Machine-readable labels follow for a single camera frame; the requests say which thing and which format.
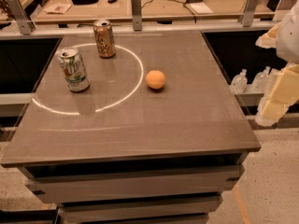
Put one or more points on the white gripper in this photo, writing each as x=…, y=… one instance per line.
x=289, y=37

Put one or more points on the orange fruit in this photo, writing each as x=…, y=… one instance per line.
x=155, y=79

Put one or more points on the brown soda can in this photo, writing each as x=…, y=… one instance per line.
x=104, y=38

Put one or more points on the white green 7up can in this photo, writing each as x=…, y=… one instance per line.
x=73, y=67

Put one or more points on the clear plastic bottle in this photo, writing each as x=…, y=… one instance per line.
x=260, y=79
x=239, y=82

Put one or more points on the white paper sheet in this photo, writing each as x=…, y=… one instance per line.
x=201, y=8

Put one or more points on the small black device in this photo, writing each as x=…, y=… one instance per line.
x=111, y=1

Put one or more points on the grey drawer cabinet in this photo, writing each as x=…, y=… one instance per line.
x=123, y=153

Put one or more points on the black object on desk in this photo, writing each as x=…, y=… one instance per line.
x=84, y=2

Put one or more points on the brown paper packet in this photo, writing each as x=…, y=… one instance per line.
x=58, y=8

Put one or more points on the right metal bracket post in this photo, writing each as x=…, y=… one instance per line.
x=247, y=15

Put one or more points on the metal bracket post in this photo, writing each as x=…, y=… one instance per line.
x=136, y=14
x=247, y=15
x=25, y=25

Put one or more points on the middle metal bracket post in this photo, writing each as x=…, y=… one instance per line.
x=136, y=14

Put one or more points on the left metal bracket post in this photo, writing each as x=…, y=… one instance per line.
x=25, y=25

